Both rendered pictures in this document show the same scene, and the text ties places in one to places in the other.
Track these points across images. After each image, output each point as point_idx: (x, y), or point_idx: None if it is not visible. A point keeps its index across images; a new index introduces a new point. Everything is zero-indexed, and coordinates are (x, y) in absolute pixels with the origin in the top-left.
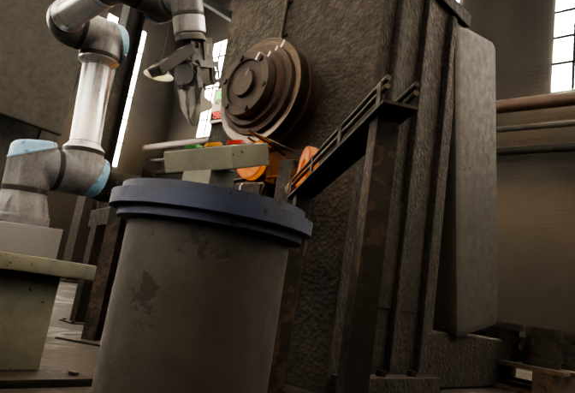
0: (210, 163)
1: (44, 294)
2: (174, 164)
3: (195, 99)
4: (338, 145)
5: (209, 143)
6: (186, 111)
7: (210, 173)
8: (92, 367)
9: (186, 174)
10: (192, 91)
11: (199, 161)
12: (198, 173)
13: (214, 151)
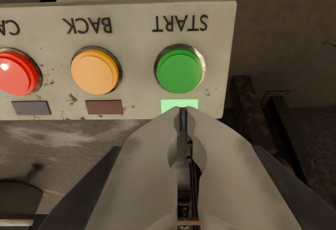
0: (45, 2)
1: None
2: None
3: (110, 159)
4: (39, 215)
5: (83, 56)
6: (201, 125)
7: None
8: None
9: None
10: (113, 207)
11: (79, 2)
12: None
13: (8, 5)
